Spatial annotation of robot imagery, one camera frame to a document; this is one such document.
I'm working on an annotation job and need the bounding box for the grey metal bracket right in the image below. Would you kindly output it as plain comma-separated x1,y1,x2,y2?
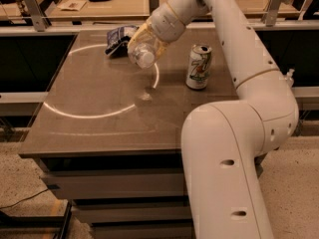
261,0,284,27

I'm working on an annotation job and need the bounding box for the black metal floor frame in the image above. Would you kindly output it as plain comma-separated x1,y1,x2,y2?
0,201,74,239

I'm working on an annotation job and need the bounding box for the small paper card left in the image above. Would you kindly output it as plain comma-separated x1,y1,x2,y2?
58,0,86,11

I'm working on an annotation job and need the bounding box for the green white soda can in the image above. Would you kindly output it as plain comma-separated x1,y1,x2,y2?
185,44,212,90

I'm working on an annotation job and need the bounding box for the black floor cable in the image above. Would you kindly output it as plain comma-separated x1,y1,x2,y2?
0,187,51,211

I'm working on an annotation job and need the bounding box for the clear plastic water bottle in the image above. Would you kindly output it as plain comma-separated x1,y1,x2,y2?
128,42,158,69

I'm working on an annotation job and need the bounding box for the grey metal bracket left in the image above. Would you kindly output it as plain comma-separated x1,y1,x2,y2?
23,0,49,32

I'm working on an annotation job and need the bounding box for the clear pump bottle right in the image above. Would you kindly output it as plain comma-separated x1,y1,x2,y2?
285,69,295,87

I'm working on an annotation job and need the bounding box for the blue white chip bag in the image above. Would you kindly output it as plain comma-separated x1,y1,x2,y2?
105,25,139,56

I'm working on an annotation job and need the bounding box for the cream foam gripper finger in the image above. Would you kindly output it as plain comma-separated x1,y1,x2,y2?
152,39,168,61
128,23,154,51

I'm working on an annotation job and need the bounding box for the grey drawer cabinet table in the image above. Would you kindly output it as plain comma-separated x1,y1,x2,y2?
21,30,238,239

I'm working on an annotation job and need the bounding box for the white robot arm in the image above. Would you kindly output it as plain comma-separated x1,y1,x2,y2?
128,0,299,239

